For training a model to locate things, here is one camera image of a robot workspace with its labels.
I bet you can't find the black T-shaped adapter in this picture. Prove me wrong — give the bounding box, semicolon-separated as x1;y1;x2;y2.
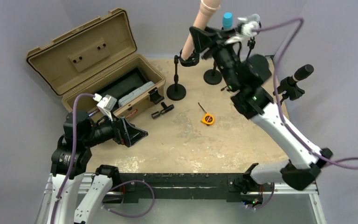
151;102;174;119

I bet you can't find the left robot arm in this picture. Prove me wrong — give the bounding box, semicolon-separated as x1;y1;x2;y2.
47;110;148;224

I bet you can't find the black round-base shock-mount stand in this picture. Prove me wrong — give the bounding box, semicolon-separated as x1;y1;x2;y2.
166;51;200;101

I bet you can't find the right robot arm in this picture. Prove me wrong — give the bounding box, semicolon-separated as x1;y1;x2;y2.
189;26;333;190

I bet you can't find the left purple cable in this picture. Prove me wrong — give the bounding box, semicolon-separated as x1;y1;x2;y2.
49;93;97;224

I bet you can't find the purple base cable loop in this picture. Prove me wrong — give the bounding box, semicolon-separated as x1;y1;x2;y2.
101;180;155;219

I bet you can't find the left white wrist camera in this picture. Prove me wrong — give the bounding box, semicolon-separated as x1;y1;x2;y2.
93;93;117;121

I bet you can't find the blue microphone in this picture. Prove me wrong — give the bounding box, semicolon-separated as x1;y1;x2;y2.
222;12;233;30

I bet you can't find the grey box inside case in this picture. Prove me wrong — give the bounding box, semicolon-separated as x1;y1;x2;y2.
118;81;155;107

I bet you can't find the tan plastic tool case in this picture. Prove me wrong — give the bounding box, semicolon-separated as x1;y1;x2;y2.
25;8;166;120

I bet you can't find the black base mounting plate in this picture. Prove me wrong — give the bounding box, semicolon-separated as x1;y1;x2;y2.
103;172;274;204

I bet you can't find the black microphone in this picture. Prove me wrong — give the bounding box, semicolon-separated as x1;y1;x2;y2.
292;64;314;83

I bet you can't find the yellow tape measure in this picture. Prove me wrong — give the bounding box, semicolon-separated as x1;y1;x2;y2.
198;102;215;126

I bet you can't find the pink microphone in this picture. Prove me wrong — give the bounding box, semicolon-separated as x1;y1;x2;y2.
180;0;222;60

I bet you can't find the black tripod shock-mount stand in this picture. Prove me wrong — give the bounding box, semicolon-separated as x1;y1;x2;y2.
218;37;255;92

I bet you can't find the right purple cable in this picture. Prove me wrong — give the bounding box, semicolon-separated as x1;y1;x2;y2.
253;17;358;170

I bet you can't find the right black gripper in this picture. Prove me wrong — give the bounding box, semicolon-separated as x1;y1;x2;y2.
190;25;240;91

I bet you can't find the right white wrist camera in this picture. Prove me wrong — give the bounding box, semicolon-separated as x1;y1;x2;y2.
225;14;260;45

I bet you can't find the black right-side clip stand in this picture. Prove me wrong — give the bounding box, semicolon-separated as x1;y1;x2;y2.
273;76;305;104

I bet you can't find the black round-base clip stand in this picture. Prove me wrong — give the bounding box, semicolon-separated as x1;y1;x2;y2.
203;62;222;85

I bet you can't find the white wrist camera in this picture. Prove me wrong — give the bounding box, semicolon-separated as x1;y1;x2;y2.
225;14;260;45
93;93;117;121

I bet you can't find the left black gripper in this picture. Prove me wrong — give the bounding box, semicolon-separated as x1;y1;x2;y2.
83;108;147;146

